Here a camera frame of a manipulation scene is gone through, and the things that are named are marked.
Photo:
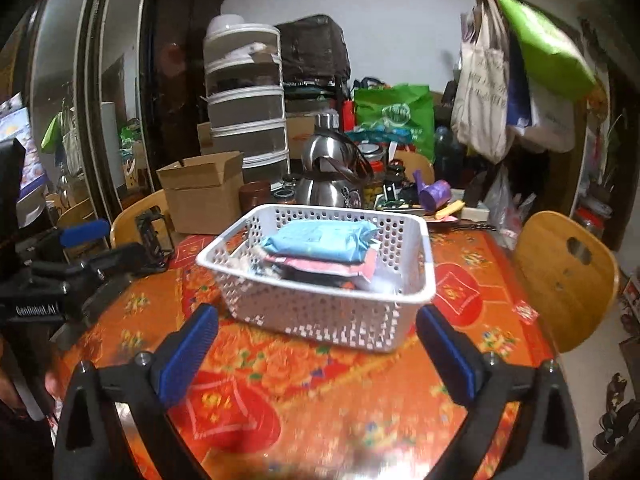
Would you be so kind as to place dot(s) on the yellow packet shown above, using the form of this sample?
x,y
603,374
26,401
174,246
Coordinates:
x,y
450,208

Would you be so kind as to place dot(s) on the pink foil packet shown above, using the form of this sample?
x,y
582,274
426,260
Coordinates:
x,y
325,267

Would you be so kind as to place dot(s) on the clear glass jar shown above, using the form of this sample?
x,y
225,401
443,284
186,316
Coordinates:
x,y
287,187

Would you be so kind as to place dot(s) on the blue white shopping bag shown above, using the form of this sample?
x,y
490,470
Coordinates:
x,y
530,105

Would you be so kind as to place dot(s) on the white perforated plastic basket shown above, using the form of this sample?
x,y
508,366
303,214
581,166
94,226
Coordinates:
x,y
310,315

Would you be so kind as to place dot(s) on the white plastic drawer tower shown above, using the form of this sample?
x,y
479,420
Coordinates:
x,y
247,110

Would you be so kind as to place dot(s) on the beige canvas tote bag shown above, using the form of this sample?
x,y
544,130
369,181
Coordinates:
x,y
482,100

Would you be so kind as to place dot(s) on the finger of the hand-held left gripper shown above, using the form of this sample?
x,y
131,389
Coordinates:
x,y
120,256
82,232

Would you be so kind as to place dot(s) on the person's left hand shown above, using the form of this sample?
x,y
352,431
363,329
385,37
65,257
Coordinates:
x,y
51,384

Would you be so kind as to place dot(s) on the white bowl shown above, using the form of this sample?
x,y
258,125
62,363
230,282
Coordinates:
x,y
225,22

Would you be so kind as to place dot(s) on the green printed shopping bag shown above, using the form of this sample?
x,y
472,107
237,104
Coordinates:
x,y
395,115

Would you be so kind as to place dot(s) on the stainless steel kettle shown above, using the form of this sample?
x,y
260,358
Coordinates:
x,y
330,170

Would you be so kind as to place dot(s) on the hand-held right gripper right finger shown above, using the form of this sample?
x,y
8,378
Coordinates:
x,y
450,360

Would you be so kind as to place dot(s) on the cardboard box with red print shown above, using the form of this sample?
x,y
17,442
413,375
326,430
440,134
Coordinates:
x,y
300,132

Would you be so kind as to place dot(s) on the red lidded jar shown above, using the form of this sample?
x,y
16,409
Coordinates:
x,y
592,217

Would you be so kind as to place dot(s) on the wooden chair with slot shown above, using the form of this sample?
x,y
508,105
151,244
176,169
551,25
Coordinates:
x,y
565,280

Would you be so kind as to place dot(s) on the green fabric bag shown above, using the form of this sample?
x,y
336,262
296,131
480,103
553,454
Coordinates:
x,y
545,40

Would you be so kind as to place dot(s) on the dark lidded jar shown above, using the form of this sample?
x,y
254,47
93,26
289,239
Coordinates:
x,y
396,175

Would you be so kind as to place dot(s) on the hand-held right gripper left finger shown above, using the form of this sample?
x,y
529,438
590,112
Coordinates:
x,y
187,355

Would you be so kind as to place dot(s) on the black phone stand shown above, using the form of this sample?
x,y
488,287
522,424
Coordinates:
x,y
150,237

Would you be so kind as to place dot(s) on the dark mirrored wardrobe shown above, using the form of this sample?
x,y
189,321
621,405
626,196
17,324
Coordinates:
x,y
160,60

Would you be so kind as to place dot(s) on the blue soft packet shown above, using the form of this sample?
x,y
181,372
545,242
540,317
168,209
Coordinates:
x,y
320,240

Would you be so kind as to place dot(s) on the clear plastic bag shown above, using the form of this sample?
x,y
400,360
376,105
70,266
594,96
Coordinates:
x,y
245,262
500,200

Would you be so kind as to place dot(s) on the brown ceramic mug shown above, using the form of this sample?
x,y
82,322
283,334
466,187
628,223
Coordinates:
x,y
255,197

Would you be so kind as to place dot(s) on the open cardboard box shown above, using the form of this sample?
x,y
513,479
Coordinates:
x,y
205,200

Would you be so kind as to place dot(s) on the crumpled clear plastic bag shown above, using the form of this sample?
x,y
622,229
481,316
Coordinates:
x,y
500,200

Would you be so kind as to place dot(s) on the purple plastic toy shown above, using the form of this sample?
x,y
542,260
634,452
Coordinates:
x,y
432,192

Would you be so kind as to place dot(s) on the black fabric bag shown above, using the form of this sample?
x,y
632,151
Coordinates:
x,y
312,50

